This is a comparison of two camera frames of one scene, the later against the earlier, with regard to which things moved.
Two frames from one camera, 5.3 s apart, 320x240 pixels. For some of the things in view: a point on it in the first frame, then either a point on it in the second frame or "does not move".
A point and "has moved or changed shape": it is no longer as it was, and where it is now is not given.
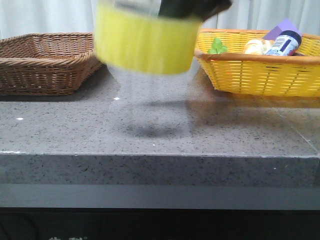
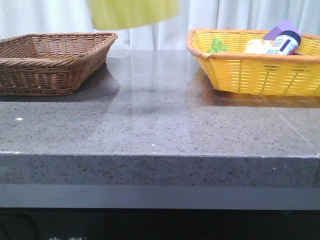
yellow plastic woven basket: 221,52 does not move
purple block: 286,25 does not move
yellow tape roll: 131,41 has moved or changed shape
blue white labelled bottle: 285,44 does not move
